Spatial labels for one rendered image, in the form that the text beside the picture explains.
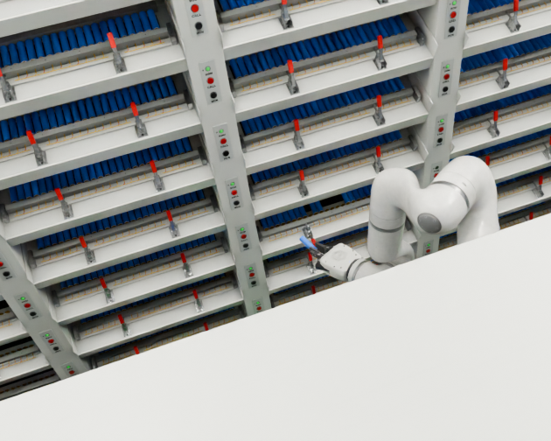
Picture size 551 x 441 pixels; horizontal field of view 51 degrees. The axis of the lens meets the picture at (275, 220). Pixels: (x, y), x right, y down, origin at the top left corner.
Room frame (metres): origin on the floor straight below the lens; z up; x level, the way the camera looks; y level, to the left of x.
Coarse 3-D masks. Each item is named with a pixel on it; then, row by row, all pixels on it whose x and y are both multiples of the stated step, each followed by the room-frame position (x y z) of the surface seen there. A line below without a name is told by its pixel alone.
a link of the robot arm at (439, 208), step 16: (384, 176) 1.01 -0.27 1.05; (400, 176) 0.98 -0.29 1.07; (384, 192) 0.98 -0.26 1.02; (400, 192) 0.94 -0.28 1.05; (416, 192) 0.89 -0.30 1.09; (432, 192) 0.87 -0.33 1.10; (448, 192) 0.86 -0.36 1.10; (384, 208) 0.98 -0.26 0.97; (400, 208) 0.95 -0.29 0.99; (416, 208) 0.86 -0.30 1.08; (432, 208) 0.84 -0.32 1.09; (448, 208) 0.83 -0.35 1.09; (464, 208) 0.84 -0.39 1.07; (384, 224) 0.98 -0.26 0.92; (400, 224) 0.98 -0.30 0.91; (416, 224) 0.85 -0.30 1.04; (432, 224) 0.82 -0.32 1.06; (448, 224) 0.81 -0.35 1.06
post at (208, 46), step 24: (168, 0) 1.42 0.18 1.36; (216, 24) 1.35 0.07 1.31; (192, 48) 1.33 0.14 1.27; (216, 48) 1.35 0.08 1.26; (192, 72) 1.33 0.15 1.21; (216, 72) 1.34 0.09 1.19; (216, 120) 1.34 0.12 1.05; (216, 144) 1.33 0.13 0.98; (240, 144) 1.35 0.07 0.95; (216, 168) 1.33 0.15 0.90; (240, 168) 1.35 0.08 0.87; (216, 192) 1.39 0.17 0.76; (240, 216) 1.34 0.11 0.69; (240, 264) 1.33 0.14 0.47; (264, 288) 1.35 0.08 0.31
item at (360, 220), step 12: (336, 204) 1.51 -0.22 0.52; (348, 216) 1.46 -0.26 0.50; (360, 216) 1.45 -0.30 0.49; (312, 228) 1.43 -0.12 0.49; (324, 228) 1.42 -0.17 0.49; (336, 228) 1.42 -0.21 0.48; (348, 228) 1.42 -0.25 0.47; (276, 240) 1.40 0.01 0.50; (288, 240) 1.39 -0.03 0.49; (264, 252) 1.36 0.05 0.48; (276, 252) 1.37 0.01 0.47
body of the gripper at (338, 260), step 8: (336, 248) 1.18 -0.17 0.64; (344, 248) 1.17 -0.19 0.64; (328, 256) 1.15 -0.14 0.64; (336, 256) 1.15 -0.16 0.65; (344, 256) 1.14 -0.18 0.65; (352, 256) 1.13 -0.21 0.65; (360, 256) 1.13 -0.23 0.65; (328, 264) 1.12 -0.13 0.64; (336, 264) 1.11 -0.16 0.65; (344, 264) 1.11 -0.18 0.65; (328, 272) 1.13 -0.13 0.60; (336, 272) 1.09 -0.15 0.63; (344, 272) 1.08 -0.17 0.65; (344, 280) 1.08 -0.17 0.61
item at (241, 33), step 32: (224, 0) 1.47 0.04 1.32; (256, 0) 1.47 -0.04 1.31; (288, 0) 1.45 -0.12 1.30; (320, 0) 1.48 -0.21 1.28; (352, 0) 1.47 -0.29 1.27; (384, 0) 1.46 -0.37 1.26; (416, 0) 1.47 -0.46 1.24; (224, 32) 1.40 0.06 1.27; (256, 32) 1.39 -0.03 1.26; (288, 32) 1.39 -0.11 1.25; (320, 32) 1.42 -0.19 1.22
